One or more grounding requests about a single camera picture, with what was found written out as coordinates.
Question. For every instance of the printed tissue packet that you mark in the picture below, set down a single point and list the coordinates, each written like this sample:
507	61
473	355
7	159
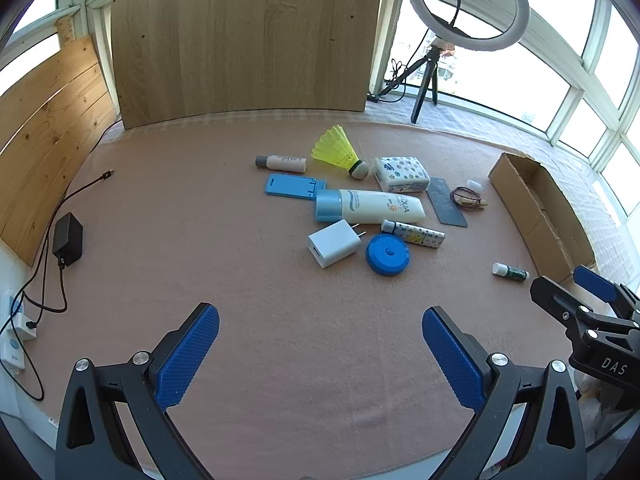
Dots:
402	174

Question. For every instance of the cardboard box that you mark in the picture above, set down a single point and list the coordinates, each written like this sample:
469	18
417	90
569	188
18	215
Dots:
520	185

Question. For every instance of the plaid cloth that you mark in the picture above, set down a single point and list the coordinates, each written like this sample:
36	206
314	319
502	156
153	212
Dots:
475	125

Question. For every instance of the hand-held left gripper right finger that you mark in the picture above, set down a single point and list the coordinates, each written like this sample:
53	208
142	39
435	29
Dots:
450	360

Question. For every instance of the white lotion bottle grey cap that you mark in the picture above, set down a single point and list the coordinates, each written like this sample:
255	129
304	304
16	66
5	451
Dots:
285	163

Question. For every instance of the dark grey card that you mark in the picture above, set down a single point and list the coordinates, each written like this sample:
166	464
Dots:
442	200

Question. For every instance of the yellow plastic shuttlecock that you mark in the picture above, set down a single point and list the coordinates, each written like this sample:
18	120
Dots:
337	152

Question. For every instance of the large light wooden board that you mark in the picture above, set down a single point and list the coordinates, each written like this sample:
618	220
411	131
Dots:
240	35

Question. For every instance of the person's right hand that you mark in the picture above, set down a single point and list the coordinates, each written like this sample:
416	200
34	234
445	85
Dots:
602	402

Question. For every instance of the wooden plank panel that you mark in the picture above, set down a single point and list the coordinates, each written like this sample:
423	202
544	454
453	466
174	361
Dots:
45	150

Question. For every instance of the white power strip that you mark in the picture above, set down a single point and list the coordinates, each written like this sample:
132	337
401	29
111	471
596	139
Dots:
12	355

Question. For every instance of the wooden clothespin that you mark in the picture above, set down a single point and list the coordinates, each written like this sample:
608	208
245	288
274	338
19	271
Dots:
472	204

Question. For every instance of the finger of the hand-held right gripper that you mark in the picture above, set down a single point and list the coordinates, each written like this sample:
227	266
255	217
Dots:
555	300
595	282

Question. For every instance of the small patterned tube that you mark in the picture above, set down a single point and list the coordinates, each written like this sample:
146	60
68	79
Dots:
417	235

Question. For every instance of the white wall charger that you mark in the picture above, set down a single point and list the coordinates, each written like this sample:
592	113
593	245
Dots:
332	245

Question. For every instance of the blue phone stand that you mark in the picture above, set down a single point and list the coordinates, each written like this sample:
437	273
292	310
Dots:
290	186

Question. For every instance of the pink blanket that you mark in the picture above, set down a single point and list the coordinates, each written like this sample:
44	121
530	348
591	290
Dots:
200	260

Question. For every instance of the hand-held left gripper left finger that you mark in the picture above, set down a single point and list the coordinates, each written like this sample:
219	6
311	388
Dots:
187	355

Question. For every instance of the white sunscreen tube blue cap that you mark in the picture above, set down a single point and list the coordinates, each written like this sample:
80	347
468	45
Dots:
380	207

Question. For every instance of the blue round tape measure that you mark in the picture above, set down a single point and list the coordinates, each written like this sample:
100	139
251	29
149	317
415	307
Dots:
387	256

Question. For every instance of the small green bottle white cap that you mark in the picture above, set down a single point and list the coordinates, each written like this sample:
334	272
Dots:
515	273

